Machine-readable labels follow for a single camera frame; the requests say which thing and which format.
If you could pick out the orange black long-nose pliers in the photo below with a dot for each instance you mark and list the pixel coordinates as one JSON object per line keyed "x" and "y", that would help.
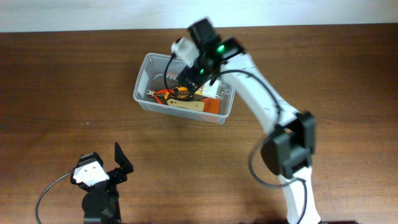
{"x": 179, "y": 93}

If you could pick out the clear box of coloured bits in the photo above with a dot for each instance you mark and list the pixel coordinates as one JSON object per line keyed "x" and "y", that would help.
{"x": 218, "y": 90}

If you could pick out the clear plastic container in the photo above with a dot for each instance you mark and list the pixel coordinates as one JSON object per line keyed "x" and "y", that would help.
{"x": 151, "y": 77}

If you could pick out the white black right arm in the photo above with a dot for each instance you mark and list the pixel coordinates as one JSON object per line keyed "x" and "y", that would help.
{"x": 283, "y": 160}

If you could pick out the orange scraper wooden handle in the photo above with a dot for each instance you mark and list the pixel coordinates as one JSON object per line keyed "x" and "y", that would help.
{"x": 206, "y": 105}

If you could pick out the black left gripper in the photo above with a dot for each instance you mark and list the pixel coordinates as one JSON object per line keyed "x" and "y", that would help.
{"x": 117, "y": 173}

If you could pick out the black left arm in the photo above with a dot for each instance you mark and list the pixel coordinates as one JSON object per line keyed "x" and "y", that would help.
{"x": 101, "y": 201}

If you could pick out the orange perforated strip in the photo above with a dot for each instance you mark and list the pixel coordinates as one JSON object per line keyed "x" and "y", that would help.
{"x": 171, "y": 76}

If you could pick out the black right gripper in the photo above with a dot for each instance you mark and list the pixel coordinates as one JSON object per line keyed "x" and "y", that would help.
{"x": 196, "y": 78}

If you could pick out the red handled small pliers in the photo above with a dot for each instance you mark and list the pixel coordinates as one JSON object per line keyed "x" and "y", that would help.
{"x": 161, "y": 96}

